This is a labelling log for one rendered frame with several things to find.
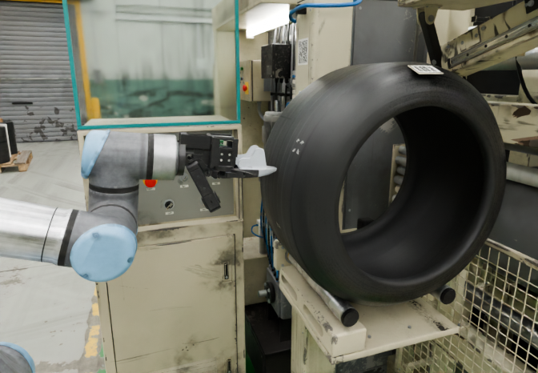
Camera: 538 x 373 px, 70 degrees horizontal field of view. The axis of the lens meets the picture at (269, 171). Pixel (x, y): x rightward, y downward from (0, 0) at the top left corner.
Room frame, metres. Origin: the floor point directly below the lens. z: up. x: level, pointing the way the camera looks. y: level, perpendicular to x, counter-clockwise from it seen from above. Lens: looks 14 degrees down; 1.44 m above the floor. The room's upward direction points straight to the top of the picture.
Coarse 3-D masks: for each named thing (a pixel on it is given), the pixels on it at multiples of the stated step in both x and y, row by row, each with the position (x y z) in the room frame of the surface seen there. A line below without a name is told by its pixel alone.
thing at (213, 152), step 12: (180, 132) 0.76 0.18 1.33; (180, 144) 0.73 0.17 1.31; (192, 144) 0.74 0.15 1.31; (204, 144) 0.75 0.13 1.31; (216, 144) 0.74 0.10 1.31; (228, 144) 0.76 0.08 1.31; (180, 156) 0.72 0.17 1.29; (192, 156) 0.76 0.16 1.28; (204, 156) 0.75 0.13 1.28; (216, 156) 0.74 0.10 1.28; (228, 156) 0.76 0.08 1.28; (180, 168) 0.72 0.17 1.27; (204, 168) 0.75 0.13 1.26; (216, 168) 0.74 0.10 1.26; (228, 168) 0.75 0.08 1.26
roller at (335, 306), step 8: (288, 256) 1.08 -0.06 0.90; (296, 264) 1.02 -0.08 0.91; (304, 272) 0.97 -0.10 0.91; (312, 280) 0.92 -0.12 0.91; (320, 288) 0.88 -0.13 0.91; (320, 296) 0.87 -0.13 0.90; (328, 296) 0.84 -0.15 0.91; (336, 296) 0.83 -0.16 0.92; (328, 304) 0.83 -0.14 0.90; (336, 304) 0.80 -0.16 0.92; (344, 304) 0.79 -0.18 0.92; (336, 312) 0.79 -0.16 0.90; (344, 312) 0.77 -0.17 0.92; (352, 312) 0.77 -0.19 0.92; (344, 320) 0.76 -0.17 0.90; (352, 320) 0.77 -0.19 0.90
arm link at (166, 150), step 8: (160, 136) 0.73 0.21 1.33; (168, 136) 0.73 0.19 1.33; (160, 144) 0.71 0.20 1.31; (168, 144) 0.71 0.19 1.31; (176, 144) 0.72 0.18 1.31; (160, 152) 0.70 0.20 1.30; (168, 152) 0.70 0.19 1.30; (176, 152) 0.71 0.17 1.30; (160, 160) 0.69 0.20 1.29; (168, 160) 0.70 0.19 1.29; (176, 160) 0.70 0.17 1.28; (160, 168) 0.70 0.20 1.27; (168, 168) 0.70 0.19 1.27; (176, 168) 0.72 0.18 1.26; (152, 176) 0.70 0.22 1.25; (160, 176) 0.71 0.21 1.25; (168, 176) 0.71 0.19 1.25
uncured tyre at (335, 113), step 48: (336, 96) 0.79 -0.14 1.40; (384, 96) 0.76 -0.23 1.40; (432, 96) 0.79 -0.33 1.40; (480, 96) 0.87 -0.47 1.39; (288, 144) 0.81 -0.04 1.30; (336, 144) 0.73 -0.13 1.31; (432, 144) 1.11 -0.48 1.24; (480, 144) 0.86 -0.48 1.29; (288, 192) 0.75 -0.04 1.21; (336, 192) 0.72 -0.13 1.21; (432, 192) 1.10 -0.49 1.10; (480, 192) 0.96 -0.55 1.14; (288, 240) 0.77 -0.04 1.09; (336, 240) 0.73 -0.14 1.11; (384, 240) 1.08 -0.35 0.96; (432, 240) 1.00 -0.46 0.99; (480, 240) 0.85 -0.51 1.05; (336, 288) 0.76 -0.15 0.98; (384, 288) 0.77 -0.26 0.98; (432, 288) 0.82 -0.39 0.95
